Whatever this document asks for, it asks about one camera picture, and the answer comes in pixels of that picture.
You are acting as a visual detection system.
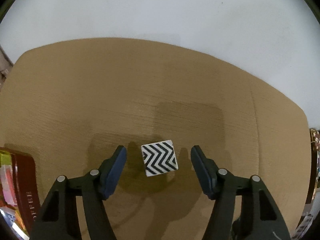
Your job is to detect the patterned beige curtain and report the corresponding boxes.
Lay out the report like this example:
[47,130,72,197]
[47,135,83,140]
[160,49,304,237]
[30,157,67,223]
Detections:
[0,47,13,88]

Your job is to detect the gold red toffee tin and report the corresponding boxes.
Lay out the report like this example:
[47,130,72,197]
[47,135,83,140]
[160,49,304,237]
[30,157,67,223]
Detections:
[1,147,41,239]

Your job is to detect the zigzag patterned white cube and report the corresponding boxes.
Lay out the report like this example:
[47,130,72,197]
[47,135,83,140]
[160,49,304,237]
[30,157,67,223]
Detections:
[140,140,178,177]

